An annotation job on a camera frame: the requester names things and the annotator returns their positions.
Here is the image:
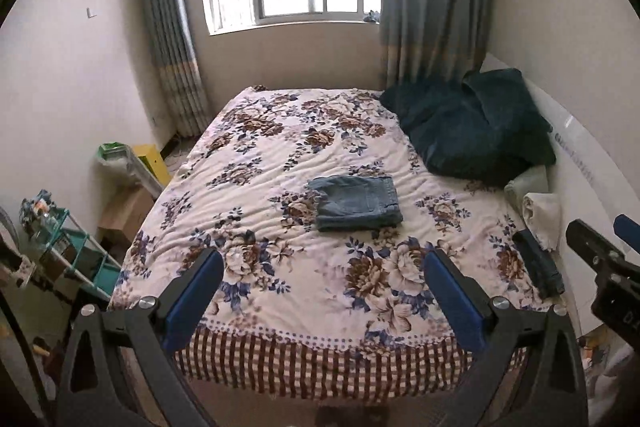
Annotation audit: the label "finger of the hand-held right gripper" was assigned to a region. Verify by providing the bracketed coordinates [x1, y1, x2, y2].
[613, 214, 640, 253]
[566, 219, 632, 279]

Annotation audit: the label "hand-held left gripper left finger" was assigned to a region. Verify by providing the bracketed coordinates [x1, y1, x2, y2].
[54, 248, 225, 427]

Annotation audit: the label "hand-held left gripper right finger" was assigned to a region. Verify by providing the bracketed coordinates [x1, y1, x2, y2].
[422, 248, 589, 427]

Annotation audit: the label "blue denim pants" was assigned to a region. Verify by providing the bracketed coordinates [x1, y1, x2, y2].
[307, 176, 404, 233]

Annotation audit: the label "cream folded cloth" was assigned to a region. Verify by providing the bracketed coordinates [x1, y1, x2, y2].
[522, 192, 563, 253]

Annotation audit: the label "dark folded garment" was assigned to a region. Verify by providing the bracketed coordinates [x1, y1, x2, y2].
[512, 229, 566, 300]

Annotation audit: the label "white headboard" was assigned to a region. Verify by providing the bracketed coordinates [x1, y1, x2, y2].
[479, 52, 631, 338]

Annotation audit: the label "pale green folded cloth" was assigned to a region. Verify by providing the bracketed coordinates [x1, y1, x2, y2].
[504, 167, 550, 212]

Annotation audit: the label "cardboard box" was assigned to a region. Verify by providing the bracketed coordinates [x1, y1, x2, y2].
[98, 187, 156, 258]

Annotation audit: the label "teal storage rack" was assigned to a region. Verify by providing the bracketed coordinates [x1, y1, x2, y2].
[20, 190, 123, 303]

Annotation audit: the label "yellow box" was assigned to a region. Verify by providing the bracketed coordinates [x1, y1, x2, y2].
[132, 144, 173, 188]

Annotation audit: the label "checkered bed sheet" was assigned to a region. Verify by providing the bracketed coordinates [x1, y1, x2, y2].
[172, 326, 526, 403]

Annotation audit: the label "floral printed bed blanket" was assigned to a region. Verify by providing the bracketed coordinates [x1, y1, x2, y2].
[108, 86, 571, 348]

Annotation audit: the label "green lidded plastic container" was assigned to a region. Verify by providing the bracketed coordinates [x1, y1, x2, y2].
[97, 142, 142, 180]

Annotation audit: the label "dark teal quilt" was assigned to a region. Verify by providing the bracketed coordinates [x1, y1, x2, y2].
[379, 68, 557, 188]

